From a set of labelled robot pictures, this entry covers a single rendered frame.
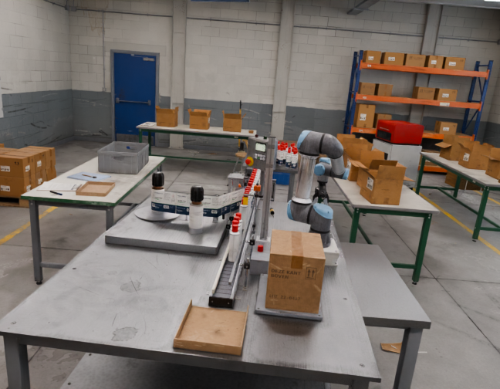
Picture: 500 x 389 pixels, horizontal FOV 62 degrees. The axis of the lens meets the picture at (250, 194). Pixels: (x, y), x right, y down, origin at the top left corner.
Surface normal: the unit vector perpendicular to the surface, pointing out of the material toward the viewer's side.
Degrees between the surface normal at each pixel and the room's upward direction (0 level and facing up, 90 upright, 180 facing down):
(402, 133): 90
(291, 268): 90
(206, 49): 90
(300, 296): 90
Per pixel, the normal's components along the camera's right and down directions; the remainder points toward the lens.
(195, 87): -0.02, 0.28
